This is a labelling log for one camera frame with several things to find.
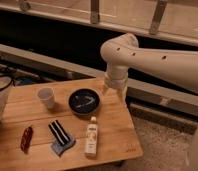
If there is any red brown pocket tool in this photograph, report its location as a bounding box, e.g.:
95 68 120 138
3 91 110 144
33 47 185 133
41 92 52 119
20 126 33 153

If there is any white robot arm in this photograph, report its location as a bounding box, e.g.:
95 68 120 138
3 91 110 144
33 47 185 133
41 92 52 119
100 33 198 171

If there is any black white striped sock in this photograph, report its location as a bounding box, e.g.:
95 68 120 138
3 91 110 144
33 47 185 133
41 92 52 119
48 120 70 145

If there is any black cable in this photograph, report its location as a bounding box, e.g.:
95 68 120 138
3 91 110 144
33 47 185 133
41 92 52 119
0 73 16 94

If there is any blue folded cloth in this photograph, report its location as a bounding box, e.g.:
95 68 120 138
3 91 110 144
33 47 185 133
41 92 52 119
51 136 76 156

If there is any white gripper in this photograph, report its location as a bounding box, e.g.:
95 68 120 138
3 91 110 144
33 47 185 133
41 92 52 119
102 74 128 103

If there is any white plastic bottle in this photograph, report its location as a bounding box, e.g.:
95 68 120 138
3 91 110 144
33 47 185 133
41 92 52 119
85 116 98 157

